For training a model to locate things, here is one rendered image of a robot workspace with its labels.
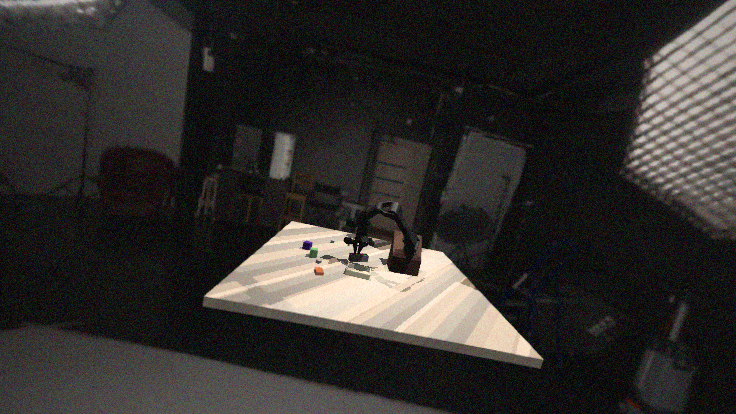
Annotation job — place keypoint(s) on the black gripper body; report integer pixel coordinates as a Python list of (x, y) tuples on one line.
[(349, 240)]

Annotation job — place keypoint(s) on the white square tray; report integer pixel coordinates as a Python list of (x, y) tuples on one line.
[(358, 271)]

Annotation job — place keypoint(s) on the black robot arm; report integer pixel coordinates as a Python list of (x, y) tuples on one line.
[(410, 239)]

